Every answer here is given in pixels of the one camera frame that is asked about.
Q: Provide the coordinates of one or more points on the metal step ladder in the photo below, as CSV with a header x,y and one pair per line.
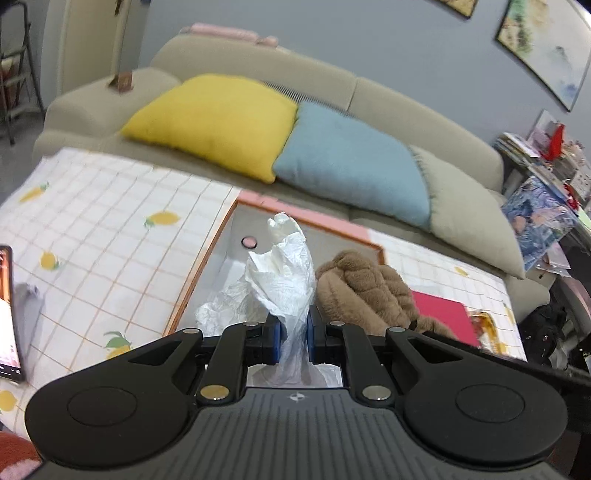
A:
x,y
18,64

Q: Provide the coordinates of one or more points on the blue printed poster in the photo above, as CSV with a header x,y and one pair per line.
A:
x,y
538,221

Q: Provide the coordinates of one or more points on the beige pillow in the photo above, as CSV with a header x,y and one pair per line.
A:
x,y
471,217

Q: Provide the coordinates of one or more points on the orange snack wrapper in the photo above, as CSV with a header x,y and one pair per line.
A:
x,y
487,330

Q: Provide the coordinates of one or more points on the small wall painting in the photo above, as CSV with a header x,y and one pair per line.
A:
x,y
459,5

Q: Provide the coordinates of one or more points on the white crinkled plastic bag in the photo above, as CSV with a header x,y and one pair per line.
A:
x,y
286,267

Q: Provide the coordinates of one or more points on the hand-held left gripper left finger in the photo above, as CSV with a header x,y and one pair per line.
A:
x,y
276,342

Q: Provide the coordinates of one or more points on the white door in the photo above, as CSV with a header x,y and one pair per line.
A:
x,y
87,41

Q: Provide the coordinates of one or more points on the pink plush roll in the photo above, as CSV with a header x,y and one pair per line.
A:
x,y
226,33

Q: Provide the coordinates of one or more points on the small brown card sign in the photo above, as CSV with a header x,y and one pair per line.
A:
x,y
122,83

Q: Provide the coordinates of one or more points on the striped pillow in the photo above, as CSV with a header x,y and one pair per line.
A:
x,y
298,96

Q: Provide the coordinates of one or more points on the red fluffy cloth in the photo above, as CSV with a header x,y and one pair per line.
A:
x,y
16,457

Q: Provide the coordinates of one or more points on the red paper bag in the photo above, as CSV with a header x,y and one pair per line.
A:
x,y
555,143

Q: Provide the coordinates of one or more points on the black smartphone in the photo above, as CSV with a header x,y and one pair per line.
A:
x,y
8,318

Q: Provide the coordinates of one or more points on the cluttered book shelf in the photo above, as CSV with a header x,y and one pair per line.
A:
x,y
572,184

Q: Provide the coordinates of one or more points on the lemon print checked tablecloth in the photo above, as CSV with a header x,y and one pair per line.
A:
x,y
115,230

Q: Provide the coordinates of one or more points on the brown plush toy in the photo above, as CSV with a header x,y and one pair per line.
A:
x,y
364,290

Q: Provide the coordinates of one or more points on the black bag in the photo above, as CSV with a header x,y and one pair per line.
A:
x,y
545,337

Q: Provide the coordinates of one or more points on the yellow pillow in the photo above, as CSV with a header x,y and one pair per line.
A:
x,y
217,120

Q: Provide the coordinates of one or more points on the large landscape wall painting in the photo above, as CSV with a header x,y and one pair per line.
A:
x,y
549,41

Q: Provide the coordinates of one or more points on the orange-rimmed cardboard box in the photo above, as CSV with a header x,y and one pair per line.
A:
x,y
231,263

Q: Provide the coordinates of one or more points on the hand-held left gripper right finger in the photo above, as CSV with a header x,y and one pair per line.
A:
x,y
310,338

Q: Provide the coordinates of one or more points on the blue pillow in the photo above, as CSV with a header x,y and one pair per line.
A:
x,y
351,170

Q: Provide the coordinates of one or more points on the beige sofa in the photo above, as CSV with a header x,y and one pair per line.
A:
x,y
392,108

